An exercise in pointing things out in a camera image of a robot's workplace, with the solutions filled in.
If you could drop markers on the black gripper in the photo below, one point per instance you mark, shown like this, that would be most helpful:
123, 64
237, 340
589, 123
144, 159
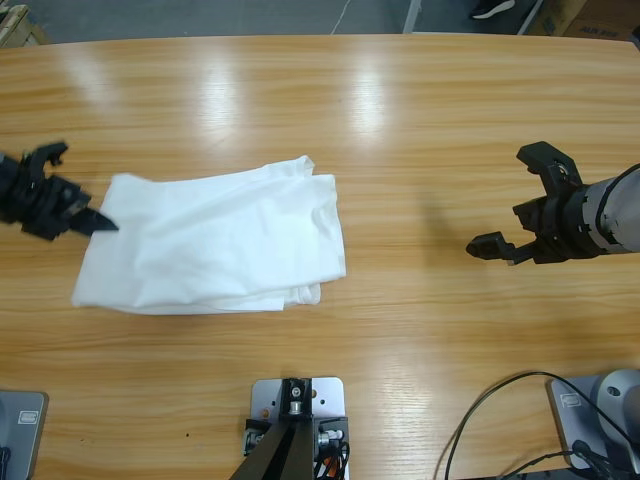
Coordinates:
565, 230
40, 200

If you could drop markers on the white Unitree t-shirt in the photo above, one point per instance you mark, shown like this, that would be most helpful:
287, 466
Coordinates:
210, 240

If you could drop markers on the wooden pallet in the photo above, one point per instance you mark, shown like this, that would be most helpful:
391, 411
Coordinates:
20, 30

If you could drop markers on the brown cardboard box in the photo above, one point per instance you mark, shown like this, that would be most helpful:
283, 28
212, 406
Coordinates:
550, 22

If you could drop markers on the black shoe white sole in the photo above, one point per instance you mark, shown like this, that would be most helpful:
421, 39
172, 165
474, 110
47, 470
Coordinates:
492, 7

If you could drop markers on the dark printed box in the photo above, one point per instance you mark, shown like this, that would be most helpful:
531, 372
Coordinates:
610, 20

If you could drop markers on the white pole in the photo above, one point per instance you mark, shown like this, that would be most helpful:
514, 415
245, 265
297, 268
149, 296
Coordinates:
412, 17

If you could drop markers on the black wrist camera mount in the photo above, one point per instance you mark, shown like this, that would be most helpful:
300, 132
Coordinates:
47, 152
545, 157

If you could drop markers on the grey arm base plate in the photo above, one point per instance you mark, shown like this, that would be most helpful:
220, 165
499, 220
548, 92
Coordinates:
22, 430
620, 400

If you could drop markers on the white mount block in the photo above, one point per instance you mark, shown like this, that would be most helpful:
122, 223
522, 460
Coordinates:
327, 395

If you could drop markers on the dark camera post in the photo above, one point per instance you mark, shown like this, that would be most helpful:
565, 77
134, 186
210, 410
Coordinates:
280, 460

